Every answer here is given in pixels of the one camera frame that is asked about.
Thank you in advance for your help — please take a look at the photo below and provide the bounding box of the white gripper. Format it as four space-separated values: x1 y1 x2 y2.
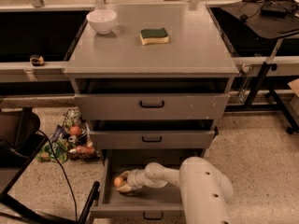
117 169 140 193

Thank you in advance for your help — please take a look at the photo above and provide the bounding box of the orange fruit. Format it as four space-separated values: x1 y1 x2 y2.
114 176 124 188

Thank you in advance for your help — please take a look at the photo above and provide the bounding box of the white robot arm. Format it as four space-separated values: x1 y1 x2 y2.
114 157 234 224

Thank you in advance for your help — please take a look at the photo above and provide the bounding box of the grey bottom drawer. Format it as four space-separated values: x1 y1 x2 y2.
91 148 205 220

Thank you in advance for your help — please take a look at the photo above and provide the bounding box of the grey drawer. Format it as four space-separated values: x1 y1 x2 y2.
75 77 229 120
91 148 205 220
90 119 217 149

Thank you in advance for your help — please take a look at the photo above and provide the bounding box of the grey middle drawer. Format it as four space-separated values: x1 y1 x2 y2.
90 119 217 149

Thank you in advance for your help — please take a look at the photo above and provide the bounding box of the grey top drawer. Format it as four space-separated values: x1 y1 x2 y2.
75 77 229 120

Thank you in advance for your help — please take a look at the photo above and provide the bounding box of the grey drawer cabinet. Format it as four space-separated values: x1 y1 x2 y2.
63 2 240 161

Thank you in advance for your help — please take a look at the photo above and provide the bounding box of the red apple in basket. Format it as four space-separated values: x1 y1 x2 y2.
69 126 82 136

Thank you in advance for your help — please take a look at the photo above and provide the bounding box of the green snack bag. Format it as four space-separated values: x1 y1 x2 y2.
36 125 68 163

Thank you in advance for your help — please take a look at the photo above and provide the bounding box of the black chair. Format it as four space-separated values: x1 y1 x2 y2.
0 106 101 224

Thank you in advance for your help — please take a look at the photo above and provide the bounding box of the green yellow sponge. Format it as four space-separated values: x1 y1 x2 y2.
140 28 169 45

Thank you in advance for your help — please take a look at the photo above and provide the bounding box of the yellow black tape measure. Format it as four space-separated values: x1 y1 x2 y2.
30 54 44 66

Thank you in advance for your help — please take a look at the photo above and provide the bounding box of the white bowl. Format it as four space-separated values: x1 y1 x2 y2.
86 9 117 35

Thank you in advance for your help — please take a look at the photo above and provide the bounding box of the black side table stand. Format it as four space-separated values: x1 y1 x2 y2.
209 0 299 134

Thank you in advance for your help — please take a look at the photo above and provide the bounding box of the wire basket of groceries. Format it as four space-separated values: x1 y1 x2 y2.
62 108 97 160

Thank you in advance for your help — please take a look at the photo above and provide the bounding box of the black cable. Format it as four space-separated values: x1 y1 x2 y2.
36 129 78 222

